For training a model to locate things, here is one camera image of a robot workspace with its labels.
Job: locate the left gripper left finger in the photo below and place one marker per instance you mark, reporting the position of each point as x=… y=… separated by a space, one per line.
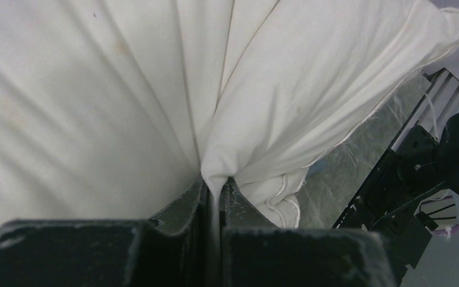
x=166 y=249

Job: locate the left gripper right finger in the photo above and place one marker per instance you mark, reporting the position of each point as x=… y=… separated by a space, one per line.
x=257 y=253

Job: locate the white pillow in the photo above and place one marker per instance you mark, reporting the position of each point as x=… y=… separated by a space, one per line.
x=110 y=109

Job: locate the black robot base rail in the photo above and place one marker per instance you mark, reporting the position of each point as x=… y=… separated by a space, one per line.
x=387 y=200

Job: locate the aluminium frame profile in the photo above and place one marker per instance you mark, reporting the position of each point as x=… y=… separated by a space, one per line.
x=434 y=108

